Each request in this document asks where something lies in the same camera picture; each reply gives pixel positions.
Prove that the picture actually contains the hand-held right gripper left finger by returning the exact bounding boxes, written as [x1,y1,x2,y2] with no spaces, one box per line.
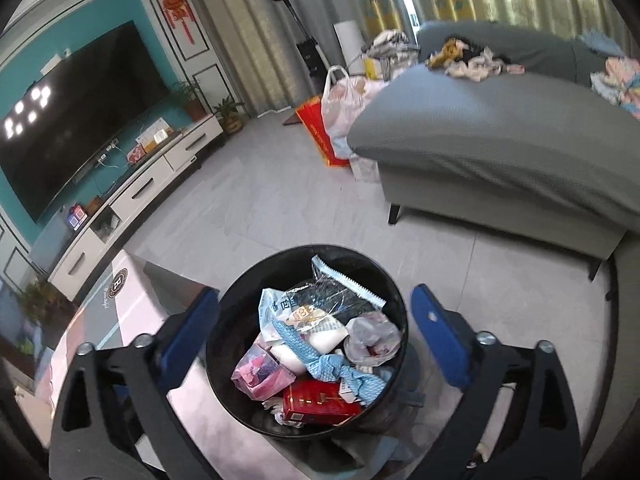
[50,287,221,480]

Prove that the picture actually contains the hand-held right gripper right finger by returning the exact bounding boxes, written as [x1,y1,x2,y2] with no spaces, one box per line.
[411,284,583,480]

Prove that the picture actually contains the black trash bin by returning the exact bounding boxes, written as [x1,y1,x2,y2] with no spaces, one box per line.
[204,244,412,439]

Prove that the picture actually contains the white plastic bag red contents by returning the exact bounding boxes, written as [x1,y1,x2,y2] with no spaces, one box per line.
[344,311,404,367]

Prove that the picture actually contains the pink plastic bag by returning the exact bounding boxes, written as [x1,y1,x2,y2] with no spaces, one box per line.
[230,344,297,402]

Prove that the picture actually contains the light blue knit cloth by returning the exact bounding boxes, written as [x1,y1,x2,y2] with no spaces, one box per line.
[271,319,389,409]

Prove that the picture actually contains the white paper cup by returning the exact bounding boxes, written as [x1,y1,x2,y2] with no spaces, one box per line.
[270,320,349,377]

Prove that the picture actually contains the clear blue plastic wrapper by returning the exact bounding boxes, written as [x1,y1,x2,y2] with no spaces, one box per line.
[259,255,389,342]

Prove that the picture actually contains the red cigarette box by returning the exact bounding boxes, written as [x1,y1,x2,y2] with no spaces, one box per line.
[281,378,364,427]

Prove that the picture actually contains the striped tablecloth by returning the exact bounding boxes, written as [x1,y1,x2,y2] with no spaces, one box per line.
[35,247,351,480]

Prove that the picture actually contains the white TV cabinet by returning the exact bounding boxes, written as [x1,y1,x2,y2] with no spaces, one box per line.
[46,114,224,302]

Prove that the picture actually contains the blue red code stand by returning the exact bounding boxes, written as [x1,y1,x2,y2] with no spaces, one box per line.
[66,203,89,232]

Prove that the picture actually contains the grey sofa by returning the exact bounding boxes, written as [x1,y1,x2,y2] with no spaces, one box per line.
[346,19,640,282]

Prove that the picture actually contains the yellow white card box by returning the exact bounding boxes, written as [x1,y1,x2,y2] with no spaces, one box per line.
[126,116,174,164]

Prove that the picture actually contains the small potted plant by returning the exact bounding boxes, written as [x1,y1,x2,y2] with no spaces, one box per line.
[213,96,249,137]

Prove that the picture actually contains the tall potted plant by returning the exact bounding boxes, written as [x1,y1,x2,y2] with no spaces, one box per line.
[171,79,207,122]

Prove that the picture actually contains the red cardboard box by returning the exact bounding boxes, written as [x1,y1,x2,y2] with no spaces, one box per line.
[294,95,352,169]

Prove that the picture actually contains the large white plastic bag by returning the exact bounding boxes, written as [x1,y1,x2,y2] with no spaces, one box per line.
[319,64,387,162]

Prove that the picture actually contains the black television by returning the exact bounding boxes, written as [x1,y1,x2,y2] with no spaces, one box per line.
[0,20,169,224]

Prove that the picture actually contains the striped cloth pile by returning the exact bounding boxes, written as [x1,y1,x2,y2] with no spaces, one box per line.
[361,29,419,82]

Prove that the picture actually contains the black upright vacuum cleaner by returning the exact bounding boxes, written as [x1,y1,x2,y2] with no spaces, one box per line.
[268,0,327,79]

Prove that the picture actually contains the pile of pastel clothes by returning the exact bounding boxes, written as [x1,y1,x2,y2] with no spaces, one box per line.
[589,54,640,122]

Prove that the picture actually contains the red knot ornament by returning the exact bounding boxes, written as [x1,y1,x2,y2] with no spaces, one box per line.
[160,0,198,47]

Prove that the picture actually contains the plant in wire cage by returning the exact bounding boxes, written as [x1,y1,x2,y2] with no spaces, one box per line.
[14,279,67,327]

